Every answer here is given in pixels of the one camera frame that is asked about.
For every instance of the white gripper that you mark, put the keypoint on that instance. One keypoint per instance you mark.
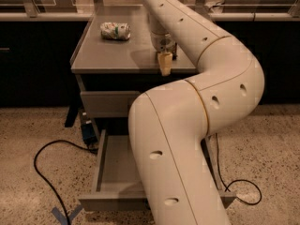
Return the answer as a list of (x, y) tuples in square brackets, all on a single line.
[(163, 42)]

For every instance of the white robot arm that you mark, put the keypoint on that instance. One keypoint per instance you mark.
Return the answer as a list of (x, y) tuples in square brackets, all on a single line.
[(167, 123)]

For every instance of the grey drawer cabinet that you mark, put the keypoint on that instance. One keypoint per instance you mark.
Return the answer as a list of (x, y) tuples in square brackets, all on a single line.
[(112, 65)]

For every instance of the closed upper grey drawer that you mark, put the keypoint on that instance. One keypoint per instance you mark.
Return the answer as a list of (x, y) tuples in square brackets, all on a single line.
[(105, 104)]

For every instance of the open lower grey drawer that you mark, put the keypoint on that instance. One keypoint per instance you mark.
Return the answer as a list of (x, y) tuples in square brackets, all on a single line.
[(116, 185)]

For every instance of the blue power adapter box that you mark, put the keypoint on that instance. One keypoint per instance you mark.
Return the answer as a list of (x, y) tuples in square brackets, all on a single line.
[(88, 134)]

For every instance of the long white counter shelf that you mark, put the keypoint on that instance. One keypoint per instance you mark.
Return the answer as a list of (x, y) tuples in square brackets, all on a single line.
[(216, 17)]

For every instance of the blue tape floor mark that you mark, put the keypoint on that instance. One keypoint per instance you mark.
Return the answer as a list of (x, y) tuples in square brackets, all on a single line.
[(66, 219)]

